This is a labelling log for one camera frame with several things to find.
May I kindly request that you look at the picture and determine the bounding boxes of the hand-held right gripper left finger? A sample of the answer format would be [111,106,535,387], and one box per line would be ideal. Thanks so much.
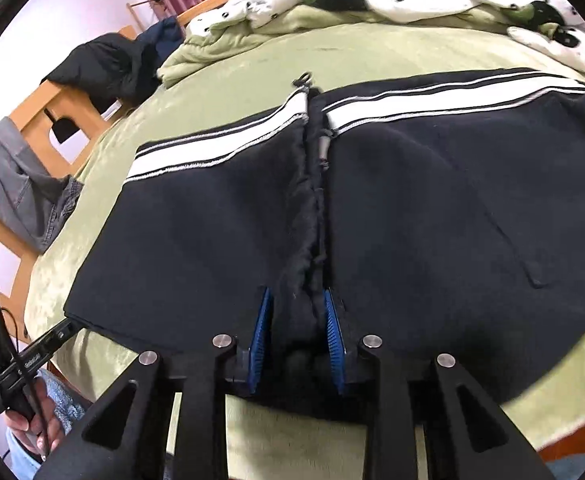
[32,287,276,480]

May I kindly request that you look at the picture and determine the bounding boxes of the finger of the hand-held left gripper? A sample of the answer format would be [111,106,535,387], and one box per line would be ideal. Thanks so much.
[22,319,82,361]

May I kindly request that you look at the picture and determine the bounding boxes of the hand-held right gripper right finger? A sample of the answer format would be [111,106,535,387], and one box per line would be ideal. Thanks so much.
[322,287,555,480]

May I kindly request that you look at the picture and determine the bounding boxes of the black pants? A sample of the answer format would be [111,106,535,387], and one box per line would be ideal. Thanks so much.
[64,67,585,411]

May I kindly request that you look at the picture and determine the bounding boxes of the person's left hand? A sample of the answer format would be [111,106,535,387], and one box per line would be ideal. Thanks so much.
[5,395,49,456]

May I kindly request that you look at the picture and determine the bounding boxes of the person's blue jeans leg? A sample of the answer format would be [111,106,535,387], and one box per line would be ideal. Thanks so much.
[7,370,93,480]

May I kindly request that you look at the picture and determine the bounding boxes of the grey denim garment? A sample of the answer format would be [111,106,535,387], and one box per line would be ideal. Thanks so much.
[0,116,86,253]

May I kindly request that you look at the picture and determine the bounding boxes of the green bed sheet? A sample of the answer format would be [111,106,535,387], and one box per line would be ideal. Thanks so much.
[25,22,585,480]

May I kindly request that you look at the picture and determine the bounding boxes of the black jacket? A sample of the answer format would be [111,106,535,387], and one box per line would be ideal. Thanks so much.
[40,32,146,103]

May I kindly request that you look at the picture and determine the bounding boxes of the folded green blanket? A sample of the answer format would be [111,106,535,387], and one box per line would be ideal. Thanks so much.
[157,2,513,86]

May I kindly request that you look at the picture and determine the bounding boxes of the navy jacket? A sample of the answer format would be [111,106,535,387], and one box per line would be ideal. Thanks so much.
[132,15,188,86]

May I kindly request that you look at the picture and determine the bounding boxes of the wooden coat rack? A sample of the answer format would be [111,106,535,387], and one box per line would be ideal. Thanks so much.
[127,0,166,31]

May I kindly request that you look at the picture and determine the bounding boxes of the wooden bed frame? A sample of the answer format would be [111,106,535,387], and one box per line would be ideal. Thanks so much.
[0,0,253,351]

